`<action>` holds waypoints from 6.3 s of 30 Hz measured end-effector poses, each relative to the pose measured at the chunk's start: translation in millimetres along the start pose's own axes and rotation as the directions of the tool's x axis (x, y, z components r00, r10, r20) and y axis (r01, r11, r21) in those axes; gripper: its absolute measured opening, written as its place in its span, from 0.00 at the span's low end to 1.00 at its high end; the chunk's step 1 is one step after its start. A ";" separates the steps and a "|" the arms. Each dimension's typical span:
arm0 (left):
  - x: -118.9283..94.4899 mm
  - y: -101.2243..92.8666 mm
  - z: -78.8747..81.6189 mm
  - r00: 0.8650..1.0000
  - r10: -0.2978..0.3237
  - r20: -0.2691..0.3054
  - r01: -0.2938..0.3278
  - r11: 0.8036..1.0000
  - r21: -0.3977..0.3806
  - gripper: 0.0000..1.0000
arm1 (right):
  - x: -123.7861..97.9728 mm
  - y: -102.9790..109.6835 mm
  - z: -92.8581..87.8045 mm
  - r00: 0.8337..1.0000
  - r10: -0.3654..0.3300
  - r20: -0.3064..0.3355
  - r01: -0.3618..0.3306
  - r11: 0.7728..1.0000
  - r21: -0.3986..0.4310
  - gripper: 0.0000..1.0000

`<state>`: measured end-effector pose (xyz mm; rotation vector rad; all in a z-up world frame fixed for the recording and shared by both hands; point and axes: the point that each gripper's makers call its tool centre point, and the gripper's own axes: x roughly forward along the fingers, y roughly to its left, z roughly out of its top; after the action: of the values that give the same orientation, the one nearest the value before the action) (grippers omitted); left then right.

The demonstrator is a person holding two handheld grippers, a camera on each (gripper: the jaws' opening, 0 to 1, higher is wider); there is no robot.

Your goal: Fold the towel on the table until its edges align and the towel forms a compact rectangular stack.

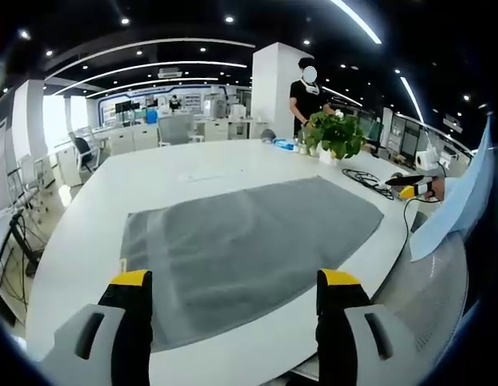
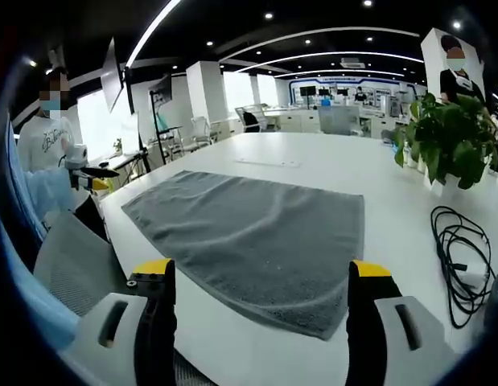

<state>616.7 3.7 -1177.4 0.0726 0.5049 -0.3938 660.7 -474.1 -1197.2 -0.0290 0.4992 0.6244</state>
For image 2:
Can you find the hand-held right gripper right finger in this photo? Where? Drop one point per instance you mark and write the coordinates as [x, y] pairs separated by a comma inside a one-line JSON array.
[[393, 346]]

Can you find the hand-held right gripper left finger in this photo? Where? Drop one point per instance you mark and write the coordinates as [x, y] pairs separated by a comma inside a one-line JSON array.
[[120, 342]]

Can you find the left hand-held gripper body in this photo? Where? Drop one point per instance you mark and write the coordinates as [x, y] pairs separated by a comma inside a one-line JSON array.
[[76, 154]]

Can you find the grey towel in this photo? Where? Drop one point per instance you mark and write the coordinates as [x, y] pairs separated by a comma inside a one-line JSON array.
[[248, 237]]

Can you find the small window plant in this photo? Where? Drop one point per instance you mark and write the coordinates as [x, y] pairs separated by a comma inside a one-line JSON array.
[[118, 145]]

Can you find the person's white printed shirt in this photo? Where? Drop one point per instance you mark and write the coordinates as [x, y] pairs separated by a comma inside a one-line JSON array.
[[39, 140]]

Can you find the black tripod stand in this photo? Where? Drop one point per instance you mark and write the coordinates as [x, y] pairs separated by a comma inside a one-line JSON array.
[[141, 132]]

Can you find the grey mesh office chair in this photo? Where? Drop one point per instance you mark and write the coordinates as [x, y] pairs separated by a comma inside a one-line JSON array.
[[75, 261]]

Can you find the white office chair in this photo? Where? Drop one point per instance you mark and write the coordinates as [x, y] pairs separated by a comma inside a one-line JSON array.
[[200, 130]]

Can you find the white power adapter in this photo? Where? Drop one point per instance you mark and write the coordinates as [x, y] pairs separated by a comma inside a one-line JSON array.
[[478, 277]]

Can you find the person's light blue garment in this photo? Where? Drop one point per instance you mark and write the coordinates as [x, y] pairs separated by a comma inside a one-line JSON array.
[[27, 273]]

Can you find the long ceiling light strip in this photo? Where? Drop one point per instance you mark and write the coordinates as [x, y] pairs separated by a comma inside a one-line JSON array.
[[150, 32]]

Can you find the black office chair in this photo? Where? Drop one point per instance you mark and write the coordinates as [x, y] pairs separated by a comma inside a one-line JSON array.
[[250, 120]]

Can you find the white table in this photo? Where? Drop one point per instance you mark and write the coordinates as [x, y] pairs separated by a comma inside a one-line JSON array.
[[345, 161]]

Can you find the white drawer cabinet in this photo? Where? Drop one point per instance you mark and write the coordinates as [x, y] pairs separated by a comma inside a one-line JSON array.
[[299, 120]]

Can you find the green potted plant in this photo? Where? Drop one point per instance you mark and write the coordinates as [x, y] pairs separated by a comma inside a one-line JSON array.
[[445, 132]]

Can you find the grey mesh chair back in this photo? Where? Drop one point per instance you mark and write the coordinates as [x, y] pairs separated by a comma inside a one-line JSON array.
[[339, 120]]

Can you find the white machine cabinet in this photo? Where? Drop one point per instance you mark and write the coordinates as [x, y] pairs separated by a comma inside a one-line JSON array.
[[399, 104]]

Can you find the ceiling air conditioner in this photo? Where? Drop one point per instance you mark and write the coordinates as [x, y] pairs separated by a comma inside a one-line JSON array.
[[353, 62]]

